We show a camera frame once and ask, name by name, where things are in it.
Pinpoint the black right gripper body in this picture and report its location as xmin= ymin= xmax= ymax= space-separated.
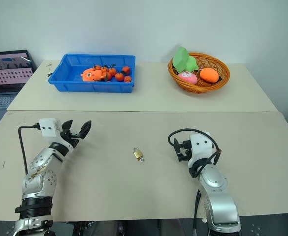
xmin=179 ymin=138 xmax=193 ymax=162

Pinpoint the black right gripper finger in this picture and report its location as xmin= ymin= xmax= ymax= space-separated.
xmin=176 ymin=152 xmax=190 ymax=163
xmin=173 ymin=137 xmax=182 ymax=155

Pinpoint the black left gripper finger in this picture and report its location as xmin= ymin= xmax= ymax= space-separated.
xmin=78 ymin=120 xmax=93 ymax=140
xmin=61 ymin=119 xmax=74 ymax=135

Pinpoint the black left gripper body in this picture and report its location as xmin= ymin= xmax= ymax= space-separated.
xmin=59 ymin=128 xmax=86 ymax=149

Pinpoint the small brass padlock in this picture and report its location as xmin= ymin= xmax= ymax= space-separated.
xmin=132 ymin=147 xmax=144 ymax=160

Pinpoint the blue plastic bin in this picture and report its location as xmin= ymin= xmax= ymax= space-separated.
xmin=48 ymin=53 xmax=136 ymax=94

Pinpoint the orange plush fish toy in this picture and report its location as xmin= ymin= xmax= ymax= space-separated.
xmin=81 ymin=68 xmax=104 ymax=83

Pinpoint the orange woven basket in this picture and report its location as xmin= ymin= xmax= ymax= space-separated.
xmin=167 ymin=52 xmax=231 ymax=94

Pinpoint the pink plush toy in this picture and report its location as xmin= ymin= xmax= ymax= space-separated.
xmin=178 ymin=71 xmax=199 ymax=85

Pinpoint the orange plush mango toy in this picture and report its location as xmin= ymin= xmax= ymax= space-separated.
xmin=198 ymin=67 xmax=219 ymax=83

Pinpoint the grey laptop computer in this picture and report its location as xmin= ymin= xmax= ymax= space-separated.
xmin=0 ymin=49 xmax=37 ymax=127

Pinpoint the green plush vegetable toy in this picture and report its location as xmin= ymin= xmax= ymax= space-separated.
xmin=172 ymin=46 xmax=199 ymax=74

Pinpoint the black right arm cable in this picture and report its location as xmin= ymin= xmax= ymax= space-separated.
xmin=167 ymin=128 xmax=223 ymax=178

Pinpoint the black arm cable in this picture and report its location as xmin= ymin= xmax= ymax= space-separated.
xmin=167 ymin=128 xmax=223 ymax=178
xmin=18 ymin=124 xmax=41 ymax=173

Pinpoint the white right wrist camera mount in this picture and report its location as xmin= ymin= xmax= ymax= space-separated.
xmin=188 ymin=131 xmax=214 ymax=169

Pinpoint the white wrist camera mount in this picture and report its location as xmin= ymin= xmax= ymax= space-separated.
xmin=188 ymin=131 xmax=214 ymax=169
xmin=38 ymin=118 xmax=62 ymax=143

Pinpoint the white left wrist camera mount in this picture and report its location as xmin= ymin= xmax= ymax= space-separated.
xmin=38 ymin=118 xmax=62 ymax=143

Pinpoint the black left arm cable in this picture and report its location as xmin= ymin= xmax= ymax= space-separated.
xmin=18 ymin=124 xmax=41 ymax=173

